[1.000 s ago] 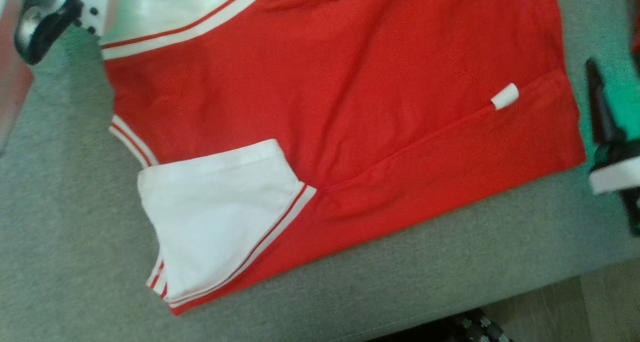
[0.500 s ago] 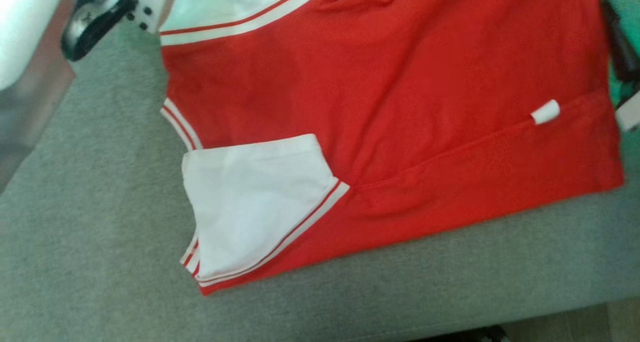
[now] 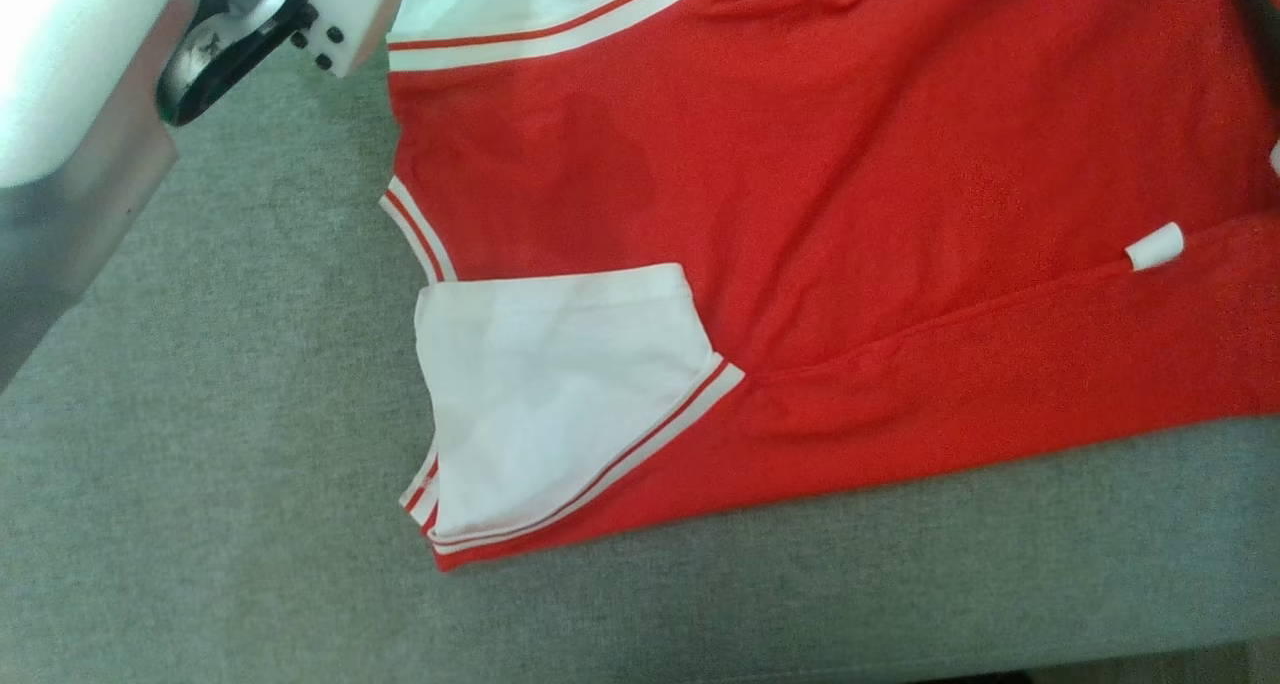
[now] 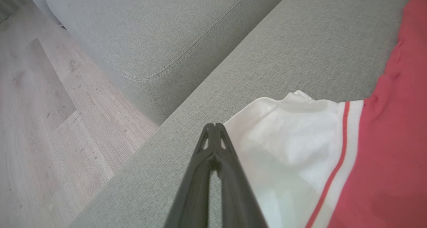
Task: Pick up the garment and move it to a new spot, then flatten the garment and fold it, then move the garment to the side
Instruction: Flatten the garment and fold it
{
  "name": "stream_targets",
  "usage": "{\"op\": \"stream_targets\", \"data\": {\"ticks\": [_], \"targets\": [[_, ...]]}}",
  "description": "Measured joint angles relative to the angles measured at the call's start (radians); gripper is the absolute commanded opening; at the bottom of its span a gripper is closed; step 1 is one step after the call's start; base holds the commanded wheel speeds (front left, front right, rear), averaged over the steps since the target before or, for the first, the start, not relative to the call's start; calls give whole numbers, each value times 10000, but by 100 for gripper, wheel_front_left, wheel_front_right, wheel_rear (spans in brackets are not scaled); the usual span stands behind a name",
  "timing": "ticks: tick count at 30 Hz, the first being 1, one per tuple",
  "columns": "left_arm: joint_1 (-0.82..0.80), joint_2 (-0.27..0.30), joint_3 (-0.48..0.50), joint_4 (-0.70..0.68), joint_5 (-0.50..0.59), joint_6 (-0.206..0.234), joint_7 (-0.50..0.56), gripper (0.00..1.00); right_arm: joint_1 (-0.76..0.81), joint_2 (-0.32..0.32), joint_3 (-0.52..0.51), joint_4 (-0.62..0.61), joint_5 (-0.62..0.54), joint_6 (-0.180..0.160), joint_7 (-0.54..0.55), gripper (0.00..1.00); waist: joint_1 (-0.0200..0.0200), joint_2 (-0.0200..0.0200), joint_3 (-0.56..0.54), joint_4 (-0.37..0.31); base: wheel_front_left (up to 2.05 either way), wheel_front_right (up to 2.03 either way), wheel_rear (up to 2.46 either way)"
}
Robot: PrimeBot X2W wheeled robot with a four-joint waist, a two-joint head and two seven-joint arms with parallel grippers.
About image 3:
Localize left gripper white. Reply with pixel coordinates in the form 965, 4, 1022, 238
155, 0, 413, 128

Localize red and white sports shirt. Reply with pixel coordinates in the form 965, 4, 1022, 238
378, 0, 1280, 573

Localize grey sofa seat cushion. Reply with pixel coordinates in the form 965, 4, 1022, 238
0, 0, 1280, 684

